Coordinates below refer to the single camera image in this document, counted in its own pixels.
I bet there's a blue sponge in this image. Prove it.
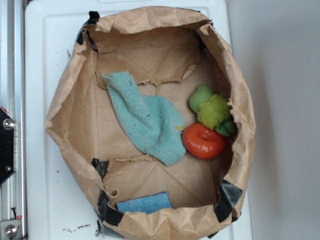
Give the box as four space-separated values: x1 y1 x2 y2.
116 192 173 214

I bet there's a brown paper bag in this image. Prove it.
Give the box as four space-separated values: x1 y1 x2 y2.
45 6 256 240

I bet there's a teal microfiber cloth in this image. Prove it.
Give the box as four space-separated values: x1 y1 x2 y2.
103 71 186 167

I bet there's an orange donut toy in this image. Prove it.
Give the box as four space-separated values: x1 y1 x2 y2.
182 123 226 160

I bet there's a green plush toy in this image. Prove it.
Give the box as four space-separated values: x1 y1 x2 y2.
188 84 236 137

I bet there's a black mounting bracket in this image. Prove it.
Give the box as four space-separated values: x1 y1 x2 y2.
0 107 16 186

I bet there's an aluminium frame rail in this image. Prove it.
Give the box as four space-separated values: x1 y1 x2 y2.
0 0 28 240

